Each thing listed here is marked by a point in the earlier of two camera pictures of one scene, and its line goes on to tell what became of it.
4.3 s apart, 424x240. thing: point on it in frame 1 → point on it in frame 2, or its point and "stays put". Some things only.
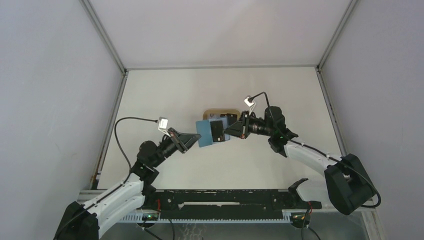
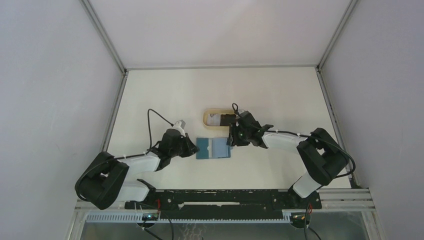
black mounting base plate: x=224 y=204 stays put
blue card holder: x=205 y=135 → x=212 y=148
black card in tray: x=231 y=118 stays put
